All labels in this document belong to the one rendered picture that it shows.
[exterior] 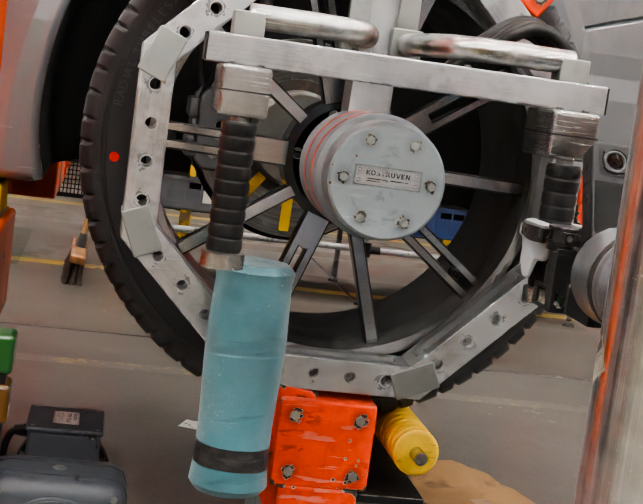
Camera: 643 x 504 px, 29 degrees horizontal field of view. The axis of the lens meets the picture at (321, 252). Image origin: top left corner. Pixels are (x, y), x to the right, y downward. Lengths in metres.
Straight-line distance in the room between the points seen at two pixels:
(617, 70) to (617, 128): 0.09
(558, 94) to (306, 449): 0.52
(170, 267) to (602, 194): 0.53
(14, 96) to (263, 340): 0.70
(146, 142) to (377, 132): 0.28
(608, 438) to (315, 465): 0.84
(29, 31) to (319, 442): 0.77
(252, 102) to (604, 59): 0.92
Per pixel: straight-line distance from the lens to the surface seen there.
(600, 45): 2.04
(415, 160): 1.34
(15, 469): 1.67
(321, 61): 1.27
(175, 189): 5.45
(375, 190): 1.34
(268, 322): 1.36
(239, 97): 1.23
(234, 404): 1.38
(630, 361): 0.71
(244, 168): 1.24
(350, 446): 1.53
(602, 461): 0.73
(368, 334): 1.62
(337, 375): 1.52
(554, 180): 1.31
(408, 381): 1.53
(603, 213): 1.19
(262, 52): 1.27
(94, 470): 1.69
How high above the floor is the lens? 0.94
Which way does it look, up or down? 8 degrees down
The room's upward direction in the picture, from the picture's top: 8 degrees clockwise
